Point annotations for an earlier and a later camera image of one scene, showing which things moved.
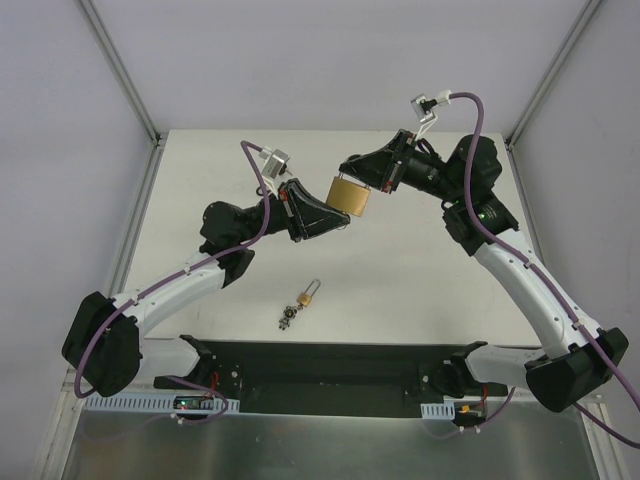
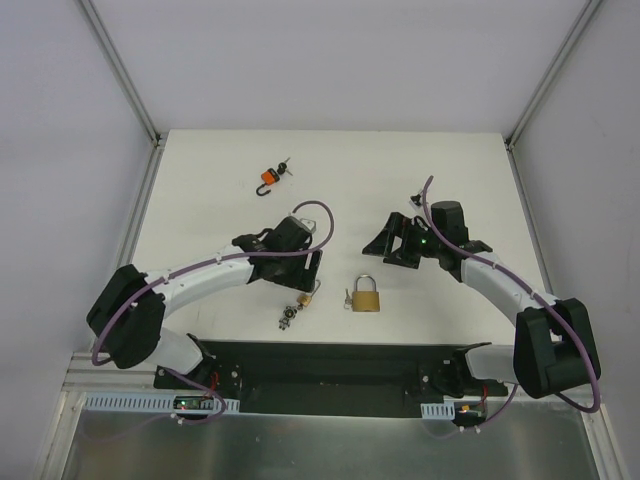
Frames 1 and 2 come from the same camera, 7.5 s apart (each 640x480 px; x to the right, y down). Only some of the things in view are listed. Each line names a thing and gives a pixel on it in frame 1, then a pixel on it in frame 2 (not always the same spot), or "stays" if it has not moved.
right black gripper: [395, 163] to [401, 245]
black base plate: [328, 379] stays
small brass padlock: [304, 298] stays
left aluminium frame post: [132, 89] stays
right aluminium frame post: [587, 14] stays
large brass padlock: [348, 196] to [365, 301]
